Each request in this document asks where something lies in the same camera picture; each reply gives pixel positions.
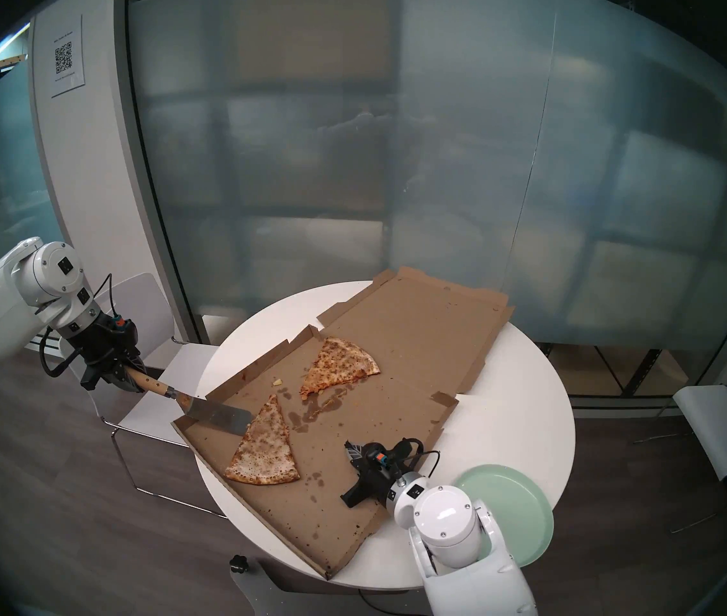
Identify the black knob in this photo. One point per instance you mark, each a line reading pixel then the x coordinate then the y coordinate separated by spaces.
pixel 239 563

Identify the browned pizza slice bitten tip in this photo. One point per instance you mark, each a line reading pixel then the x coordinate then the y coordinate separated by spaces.
pixel 341 364

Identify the cardboard pizza box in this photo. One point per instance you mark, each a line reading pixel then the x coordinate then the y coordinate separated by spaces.
pixel 415 332

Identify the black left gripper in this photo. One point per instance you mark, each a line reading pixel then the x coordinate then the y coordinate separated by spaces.
pixel 110 345

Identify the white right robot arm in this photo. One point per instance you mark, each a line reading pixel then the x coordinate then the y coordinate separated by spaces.
pixel 453 518

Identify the white chair with black legs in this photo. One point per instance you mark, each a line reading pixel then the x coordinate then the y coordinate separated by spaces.
pixel 713 428

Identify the wooden board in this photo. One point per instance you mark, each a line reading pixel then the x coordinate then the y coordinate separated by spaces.
pixel 7 61

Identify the pale green plate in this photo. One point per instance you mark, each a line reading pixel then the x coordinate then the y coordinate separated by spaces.
pixel 517 499

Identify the paper sign with QR code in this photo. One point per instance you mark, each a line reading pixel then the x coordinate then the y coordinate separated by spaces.
pixel 65 59

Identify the pale cheese pizza slice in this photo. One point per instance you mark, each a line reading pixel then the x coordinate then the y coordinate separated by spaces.
pixel 267 454

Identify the black metal shelf upright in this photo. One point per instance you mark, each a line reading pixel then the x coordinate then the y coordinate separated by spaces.
pixel 640 372

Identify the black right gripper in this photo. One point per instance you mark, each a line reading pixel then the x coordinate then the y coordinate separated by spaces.
pixel 382 473

